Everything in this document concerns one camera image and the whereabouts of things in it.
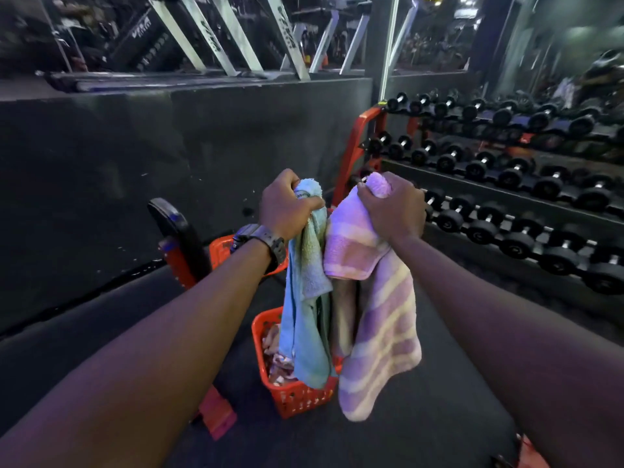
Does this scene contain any person's left forearm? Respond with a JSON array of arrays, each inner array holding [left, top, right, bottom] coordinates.
[[0, 238, 274, 468]]

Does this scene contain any blue towel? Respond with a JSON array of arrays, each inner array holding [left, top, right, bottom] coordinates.
[[278, 178, 337, 391]]

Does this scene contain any person's right hand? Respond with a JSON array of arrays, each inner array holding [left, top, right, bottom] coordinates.
[[356, 171, 428, 245]]

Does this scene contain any treadmill with white uprights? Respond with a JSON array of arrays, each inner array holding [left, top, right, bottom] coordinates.
[[209, 0, 313, 82], [280, 0, 374, 76], [107, 0, 240, 77]]

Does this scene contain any red plastic chair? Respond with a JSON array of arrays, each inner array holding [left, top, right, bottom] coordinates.
[[208, 233, 289, 278]]

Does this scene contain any black upright bench red frame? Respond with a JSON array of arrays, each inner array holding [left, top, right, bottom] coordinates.
[[147, 197, 239, 442]]

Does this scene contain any person's right forearm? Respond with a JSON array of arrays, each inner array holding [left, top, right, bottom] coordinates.
[[392, 236, 624, 468]]

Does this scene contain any person's left hand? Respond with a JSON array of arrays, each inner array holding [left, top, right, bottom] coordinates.
[[258, 168, 326, 242]]

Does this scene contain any black wristwatch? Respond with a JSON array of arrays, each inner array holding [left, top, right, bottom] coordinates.
[[229, 224, 287, 274]]

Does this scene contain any red plastic basket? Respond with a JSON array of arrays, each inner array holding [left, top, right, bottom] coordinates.
[[251, 306, 345, 420]]

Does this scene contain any red black dumbbell rack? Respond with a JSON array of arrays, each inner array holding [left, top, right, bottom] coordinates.
[[331, 90, 624, 317]]

